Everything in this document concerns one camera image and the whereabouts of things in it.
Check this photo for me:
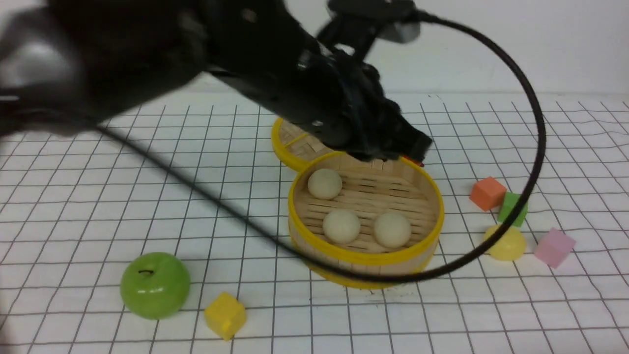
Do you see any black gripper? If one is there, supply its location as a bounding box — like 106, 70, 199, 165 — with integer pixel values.
201, 0, 433, 162

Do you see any cream bun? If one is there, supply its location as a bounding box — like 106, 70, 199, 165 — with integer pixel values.
307, 169, 343, 200
322, 209, 360, 244
373, 212, 412, 248

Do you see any yellow bun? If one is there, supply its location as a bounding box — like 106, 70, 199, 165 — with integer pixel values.
486, 226, 527, 262

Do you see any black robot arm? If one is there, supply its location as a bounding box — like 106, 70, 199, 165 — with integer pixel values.
1, 0, 433, 161

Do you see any bamboo steamer lid yellow rim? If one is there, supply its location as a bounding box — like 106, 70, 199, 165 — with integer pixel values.
270, 117, 332, 171

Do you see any bamboo steamer tray yellow rim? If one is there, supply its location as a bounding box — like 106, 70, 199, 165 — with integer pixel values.
287, 152, 445, 275

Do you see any red plastic tomato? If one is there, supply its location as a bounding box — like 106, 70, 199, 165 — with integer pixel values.
402, 155, 425, 168

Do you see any green plastic apple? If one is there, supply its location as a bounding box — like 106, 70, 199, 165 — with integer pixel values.
119, 252, 191, 320

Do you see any yellow foam cube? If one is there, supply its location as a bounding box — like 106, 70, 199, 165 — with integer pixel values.
204, 292, 247, 341

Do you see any orange foam cube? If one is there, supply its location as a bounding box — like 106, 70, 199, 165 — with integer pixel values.
469, 177, 507, 211

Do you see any green foam cube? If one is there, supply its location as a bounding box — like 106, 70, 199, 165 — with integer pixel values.
497, 191, 528, 228

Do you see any pink foam cube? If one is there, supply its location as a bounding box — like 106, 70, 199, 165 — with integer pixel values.
533, 227, 576, 269

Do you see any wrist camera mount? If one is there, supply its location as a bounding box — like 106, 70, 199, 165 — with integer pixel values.
316, 0, 420, 62

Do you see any black cable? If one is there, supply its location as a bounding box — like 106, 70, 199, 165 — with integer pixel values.
93, 10, 547, 285

